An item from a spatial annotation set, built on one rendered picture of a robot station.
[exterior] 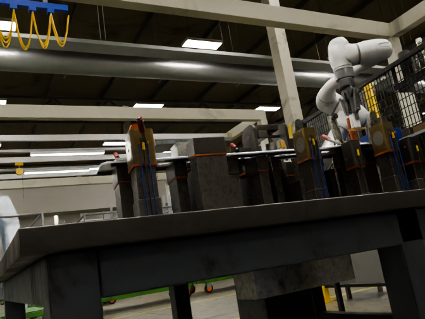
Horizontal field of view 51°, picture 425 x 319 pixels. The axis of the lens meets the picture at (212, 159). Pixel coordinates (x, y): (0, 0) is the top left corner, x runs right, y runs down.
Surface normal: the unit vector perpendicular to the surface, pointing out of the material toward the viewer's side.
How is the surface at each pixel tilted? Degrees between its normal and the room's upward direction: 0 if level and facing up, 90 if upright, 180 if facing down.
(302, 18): 90
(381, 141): 90
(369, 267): 90
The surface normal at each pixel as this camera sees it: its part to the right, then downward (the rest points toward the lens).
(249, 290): -0.88, 0.04
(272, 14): 0.44, -0.26
